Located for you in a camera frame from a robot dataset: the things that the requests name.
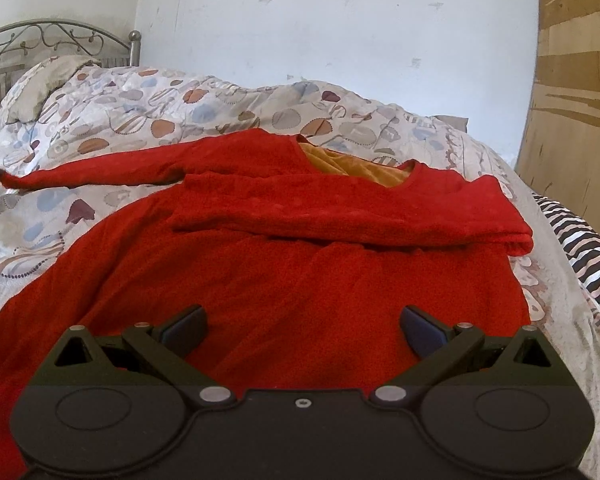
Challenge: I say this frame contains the striped bed sheet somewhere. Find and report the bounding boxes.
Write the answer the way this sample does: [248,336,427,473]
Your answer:
[531,191,600,332]

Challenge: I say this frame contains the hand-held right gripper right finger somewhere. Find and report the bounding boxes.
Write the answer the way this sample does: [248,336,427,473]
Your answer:
[370,304,556,406]

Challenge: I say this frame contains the red knit sweater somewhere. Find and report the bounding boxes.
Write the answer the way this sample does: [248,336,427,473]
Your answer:
[0,128,535,480]

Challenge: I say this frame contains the orange cloth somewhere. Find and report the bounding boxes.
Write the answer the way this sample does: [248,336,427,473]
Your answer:
[298,140,413,191]

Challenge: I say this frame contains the wooden wardrobe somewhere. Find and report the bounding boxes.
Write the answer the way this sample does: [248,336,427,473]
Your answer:
[514,0,600,242]

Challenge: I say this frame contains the metal bed headboard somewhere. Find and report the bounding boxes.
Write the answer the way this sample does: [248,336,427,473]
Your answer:
[0,19,144,133]

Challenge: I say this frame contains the grey cushion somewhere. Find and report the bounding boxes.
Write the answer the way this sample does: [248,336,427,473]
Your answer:
[432,115,469,134]

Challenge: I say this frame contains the printed quilt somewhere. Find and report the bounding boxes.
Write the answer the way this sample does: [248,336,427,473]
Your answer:
[0,62,600,480]

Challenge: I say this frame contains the beige pillow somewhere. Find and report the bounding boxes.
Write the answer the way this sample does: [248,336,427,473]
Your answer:
[2,55,102,124]

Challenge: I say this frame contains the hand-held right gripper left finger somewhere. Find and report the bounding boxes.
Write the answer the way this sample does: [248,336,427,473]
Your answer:
[54,304,236,406]

